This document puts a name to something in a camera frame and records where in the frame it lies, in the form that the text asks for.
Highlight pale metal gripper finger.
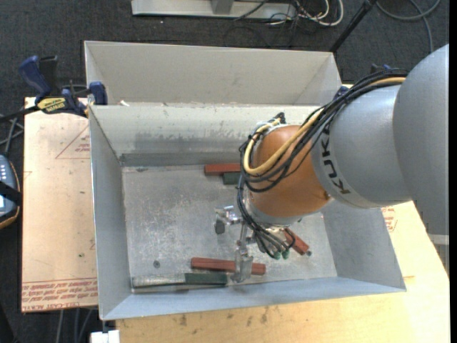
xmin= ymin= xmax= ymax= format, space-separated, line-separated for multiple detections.
xmin=214 ymin=205 xmax=243 ymax=236
xmin=232 ymin=245 xmax=254 ymax=284

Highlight red-brown flat block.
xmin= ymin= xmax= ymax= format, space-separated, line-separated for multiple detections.
xmin=283 ymin=228 xmax=310 ymax=257
xmin=190 ymin=257 xmax=267 ymax=276
xmin=204 ymin=163 xmax=242 ymax=177

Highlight grey metal bin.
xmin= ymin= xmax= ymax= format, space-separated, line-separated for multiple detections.
xmin=84 ymin=40 xmax=407 ymax=322

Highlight brown cardboard board, red print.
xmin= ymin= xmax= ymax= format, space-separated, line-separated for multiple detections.
xmin=21 ymin=96 xmax=100 ymax=314

